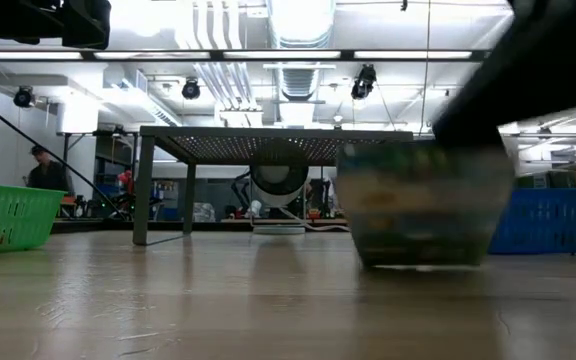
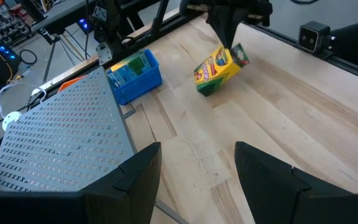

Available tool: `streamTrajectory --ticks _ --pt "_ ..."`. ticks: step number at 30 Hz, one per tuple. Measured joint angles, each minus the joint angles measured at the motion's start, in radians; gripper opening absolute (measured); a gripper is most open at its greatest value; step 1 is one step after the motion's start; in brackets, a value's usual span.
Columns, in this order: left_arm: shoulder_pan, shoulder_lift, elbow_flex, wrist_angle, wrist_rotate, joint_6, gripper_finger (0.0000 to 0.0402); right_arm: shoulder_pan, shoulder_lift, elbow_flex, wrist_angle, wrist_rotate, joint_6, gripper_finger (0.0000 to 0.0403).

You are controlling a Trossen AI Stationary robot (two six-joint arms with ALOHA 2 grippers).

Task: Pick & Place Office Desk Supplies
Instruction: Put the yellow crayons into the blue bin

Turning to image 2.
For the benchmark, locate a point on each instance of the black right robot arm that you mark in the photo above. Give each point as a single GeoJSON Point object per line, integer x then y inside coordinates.
{"type": "Point", "coordinates": [107, 21]}

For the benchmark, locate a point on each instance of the blue plastic basket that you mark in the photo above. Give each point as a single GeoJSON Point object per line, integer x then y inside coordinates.
{"type": "Point", "coordinates": [141, 84]}

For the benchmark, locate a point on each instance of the small green yellow crayon box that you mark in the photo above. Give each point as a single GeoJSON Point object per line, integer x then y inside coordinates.
{"type": "Point", "coordinates": [216, 73]}

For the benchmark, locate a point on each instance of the grey metal bracket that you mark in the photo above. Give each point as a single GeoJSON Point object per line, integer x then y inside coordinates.
{"type": "Point", "coordinates": [104, 54]}

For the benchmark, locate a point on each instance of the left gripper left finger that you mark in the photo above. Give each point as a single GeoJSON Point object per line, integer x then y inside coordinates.
{"type": "Point", "coordinates": [129, 199]}

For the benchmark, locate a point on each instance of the parts storage bins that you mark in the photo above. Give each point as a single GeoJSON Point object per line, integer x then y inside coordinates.
{"type": "Point", "coordinates": [2, 18]}

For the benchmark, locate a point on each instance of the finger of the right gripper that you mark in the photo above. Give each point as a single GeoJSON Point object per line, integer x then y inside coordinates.
{"type": "Point", "coordinates": [236, 21]}
{"type": "Point", "coordinates": [220, 25]}

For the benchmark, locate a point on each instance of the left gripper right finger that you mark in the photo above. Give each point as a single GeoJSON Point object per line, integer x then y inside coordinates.
{"type": "Point", "coordinates": [275, 199]}

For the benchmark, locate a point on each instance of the grey perforated metal riser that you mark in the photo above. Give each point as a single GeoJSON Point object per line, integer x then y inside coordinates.
{"type": "Point", "coordinates": [67, 133]}

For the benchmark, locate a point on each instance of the large green crayon box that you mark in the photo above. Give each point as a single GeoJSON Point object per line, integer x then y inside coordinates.
{"type": "Point", "coordinates": [129, 70]}

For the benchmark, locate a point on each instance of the black table-level camera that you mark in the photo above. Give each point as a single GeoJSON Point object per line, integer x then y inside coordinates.
{"type": "Point", "coordinates": [312, 35]}

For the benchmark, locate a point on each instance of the white round puck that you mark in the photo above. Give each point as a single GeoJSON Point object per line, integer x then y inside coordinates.
{"type": "Point", "coordinates": [11, 119]}

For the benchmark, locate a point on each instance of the orange plastic basket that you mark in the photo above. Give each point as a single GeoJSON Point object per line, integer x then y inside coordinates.
{"type": "Point", "coordinates": [70, 83]}

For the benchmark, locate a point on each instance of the black tripod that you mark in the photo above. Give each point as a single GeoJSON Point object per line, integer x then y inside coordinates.
{"type": "Point", "coordinates": [49, 59]}

